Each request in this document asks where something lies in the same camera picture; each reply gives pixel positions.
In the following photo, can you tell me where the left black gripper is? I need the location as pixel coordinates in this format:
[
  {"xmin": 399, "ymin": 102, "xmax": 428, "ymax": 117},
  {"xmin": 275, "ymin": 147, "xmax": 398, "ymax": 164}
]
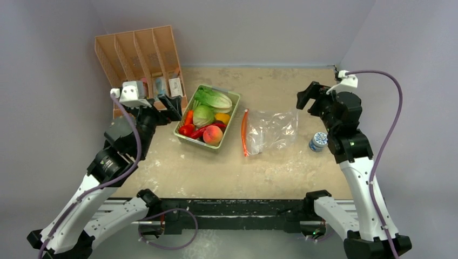
[{"xmin": 120, "ymin": 93, "xmax": 183, "ymax": 157}]

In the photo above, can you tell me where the fake orange carrot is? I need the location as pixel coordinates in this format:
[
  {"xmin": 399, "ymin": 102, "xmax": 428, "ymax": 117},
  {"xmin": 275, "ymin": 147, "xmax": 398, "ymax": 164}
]
[{"xmin": 184, "ymin": 100, "xmax": 200, "ymax": 125}]

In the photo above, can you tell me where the fake red bell pepper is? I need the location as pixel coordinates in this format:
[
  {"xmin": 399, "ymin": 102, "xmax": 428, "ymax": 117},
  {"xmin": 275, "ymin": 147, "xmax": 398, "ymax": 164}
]
[{"xmin": 178, "ymin": 124, "xmax": 196, "ymax": 137}]

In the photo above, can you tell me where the fake green cabbage head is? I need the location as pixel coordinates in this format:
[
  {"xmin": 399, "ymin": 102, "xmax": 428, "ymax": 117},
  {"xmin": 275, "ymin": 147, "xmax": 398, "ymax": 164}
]
[{"xmin": 193, "ymin": 105, "xmax": 214, "ymax": 128}]

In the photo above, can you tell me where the fake red chili pepper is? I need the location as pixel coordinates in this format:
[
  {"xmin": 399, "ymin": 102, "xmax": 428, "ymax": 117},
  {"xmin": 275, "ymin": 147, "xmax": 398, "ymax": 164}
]
[{"xmin": 190, "ymin": 123, "xmax": 227, "ymax": 139}]

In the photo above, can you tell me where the fake peach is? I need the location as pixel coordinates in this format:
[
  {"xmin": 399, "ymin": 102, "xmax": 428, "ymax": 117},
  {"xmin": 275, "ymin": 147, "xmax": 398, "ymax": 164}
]
[{"xmin": 202, "ymin": 126, "xmax": 223, "ymax": 146}]

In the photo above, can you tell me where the clear zip top bag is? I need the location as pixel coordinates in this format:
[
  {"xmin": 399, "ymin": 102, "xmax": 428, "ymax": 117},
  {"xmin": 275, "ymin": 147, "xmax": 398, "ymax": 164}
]
[{"xmin": 241, "ymin": 109, "xmax": 298, "ymax": 157}]

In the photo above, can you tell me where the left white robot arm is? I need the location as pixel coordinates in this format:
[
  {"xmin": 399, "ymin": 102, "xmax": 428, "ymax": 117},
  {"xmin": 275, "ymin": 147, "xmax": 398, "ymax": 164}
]
[{"xmin": 27, "ymin": 95, "xmax": 182, "ymax": 258}]

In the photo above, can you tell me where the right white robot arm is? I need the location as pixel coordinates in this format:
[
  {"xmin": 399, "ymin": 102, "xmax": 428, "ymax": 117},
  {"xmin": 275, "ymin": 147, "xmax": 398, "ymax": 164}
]
[{"xmin": 296, "ymin": 81, "xmax": 412, "ymax": 258}]

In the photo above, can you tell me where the fake napa cabbage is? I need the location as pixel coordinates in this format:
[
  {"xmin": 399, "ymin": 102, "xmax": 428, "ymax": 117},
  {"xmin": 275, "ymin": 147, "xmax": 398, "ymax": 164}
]
[{"xmin": 194, "ymin": 87, "xmax": 233, "ymax": 113}]

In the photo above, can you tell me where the fake yellow lemon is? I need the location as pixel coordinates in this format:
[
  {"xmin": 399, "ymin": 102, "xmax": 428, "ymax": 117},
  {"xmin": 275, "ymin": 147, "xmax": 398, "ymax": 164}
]
[{"xmin": 214, "ymin": 113, "xmax": 231, "ymax": 125}]

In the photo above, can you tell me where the white packaged item card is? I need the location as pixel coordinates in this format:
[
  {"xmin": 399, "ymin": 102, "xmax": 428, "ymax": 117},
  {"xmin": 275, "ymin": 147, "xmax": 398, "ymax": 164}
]
[{"xmin": 169, "ymin": 77, "xmax": 184, "ymax": 97}]

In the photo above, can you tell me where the light blue packet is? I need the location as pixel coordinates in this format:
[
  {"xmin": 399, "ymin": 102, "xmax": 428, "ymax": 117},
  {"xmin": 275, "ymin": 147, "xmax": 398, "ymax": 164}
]
[{"xmin": 154, "ymin": 77, "xmax": 169, "ymax": 95}]

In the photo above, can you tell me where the blue white bottle cap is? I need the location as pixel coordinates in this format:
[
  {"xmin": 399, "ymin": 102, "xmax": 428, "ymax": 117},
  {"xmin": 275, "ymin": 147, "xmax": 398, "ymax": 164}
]
[{"xmin": 308, "ymin": 132, "xmax": 328, "ymax": 152}]

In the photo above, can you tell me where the pink plastic file organizer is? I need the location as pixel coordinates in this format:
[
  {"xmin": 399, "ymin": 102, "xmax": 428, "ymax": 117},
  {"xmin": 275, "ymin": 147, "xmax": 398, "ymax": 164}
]
[{"xmin": 95, "ymin": 25, "xmax": 188, "ymax": 110}]

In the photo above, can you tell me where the light green plastic basket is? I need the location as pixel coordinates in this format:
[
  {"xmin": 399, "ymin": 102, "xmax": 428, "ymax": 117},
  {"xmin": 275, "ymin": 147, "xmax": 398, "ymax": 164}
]
[{"xmin": 174, "ymin": 84, "xmax": 240, "ymax": 152}]

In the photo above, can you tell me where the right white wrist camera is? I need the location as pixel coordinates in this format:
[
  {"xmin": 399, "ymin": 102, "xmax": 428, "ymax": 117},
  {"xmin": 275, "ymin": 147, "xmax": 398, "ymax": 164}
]
[{"xmin": 326, "ymin": 70, "xmax": 358, "ymax": 95}]

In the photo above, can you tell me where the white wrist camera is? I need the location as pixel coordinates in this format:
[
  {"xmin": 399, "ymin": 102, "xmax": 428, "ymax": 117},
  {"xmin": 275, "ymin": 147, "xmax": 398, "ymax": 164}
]
[
  {"xmin": 110, "ymin": 81, "xmax": 152, "ymax": 108},
  {"xmin": 326, "ymin": 70, "xmax": 358, "ymax": 95}
]

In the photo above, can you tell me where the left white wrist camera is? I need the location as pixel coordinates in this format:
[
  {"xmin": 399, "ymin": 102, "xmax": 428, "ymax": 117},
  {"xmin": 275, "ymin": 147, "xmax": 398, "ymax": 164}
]
[{"xmin": 110, "ymin": 81, "xmax": 152, "ymax": 108}]

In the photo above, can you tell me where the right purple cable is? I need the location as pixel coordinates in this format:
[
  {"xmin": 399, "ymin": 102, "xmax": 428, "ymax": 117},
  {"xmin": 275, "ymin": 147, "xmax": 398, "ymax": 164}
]
[{"xmin": 345, "ymin": 70, "xmax": 403, "ymax": 259}]

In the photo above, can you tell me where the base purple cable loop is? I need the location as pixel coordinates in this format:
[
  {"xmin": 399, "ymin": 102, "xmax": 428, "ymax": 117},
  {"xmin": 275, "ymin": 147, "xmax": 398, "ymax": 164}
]
[{"xmin": 138, "ymin": 206, "xmax": 199, "ymax": 250}]

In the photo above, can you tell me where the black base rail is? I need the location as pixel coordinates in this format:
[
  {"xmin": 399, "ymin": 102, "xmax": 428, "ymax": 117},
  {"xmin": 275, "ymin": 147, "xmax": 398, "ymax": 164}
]
[{"xmin": 139, "ymin": 190, "xmax": 330, "ymax": 237}]

